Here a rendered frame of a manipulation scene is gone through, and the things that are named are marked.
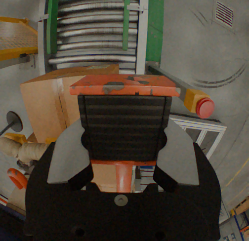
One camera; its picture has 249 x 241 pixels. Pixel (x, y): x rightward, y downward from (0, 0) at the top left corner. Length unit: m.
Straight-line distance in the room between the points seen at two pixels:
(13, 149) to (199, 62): 1.63
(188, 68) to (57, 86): 1.33
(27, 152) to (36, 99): 0.30
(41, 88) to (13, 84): 1.60
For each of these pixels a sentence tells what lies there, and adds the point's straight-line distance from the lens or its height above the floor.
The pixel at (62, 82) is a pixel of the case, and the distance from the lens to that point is 0.48.
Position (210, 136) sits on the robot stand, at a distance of 1.82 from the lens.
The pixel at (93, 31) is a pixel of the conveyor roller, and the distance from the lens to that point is 0.85.
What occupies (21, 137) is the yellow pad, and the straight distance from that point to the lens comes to 0.43.
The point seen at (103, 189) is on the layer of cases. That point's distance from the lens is 1.67.
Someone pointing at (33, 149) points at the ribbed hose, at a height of 1.20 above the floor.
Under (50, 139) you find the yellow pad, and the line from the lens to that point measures 0.36.
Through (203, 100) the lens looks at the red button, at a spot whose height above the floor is 1.03.
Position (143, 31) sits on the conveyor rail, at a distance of 0.79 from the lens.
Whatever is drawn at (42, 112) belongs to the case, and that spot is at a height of 0.95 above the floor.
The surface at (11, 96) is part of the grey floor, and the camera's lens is 2.24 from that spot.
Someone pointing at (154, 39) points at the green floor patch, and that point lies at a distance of 1.40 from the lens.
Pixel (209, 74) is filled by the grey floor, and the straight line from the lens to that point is 1.69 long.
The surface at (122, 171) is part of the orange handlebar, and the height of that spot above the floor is 1.26.
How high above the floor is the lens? 1.36
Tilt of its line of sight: 62 degrees down
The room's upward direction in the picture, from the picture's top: 176 degrees counter-clockwise
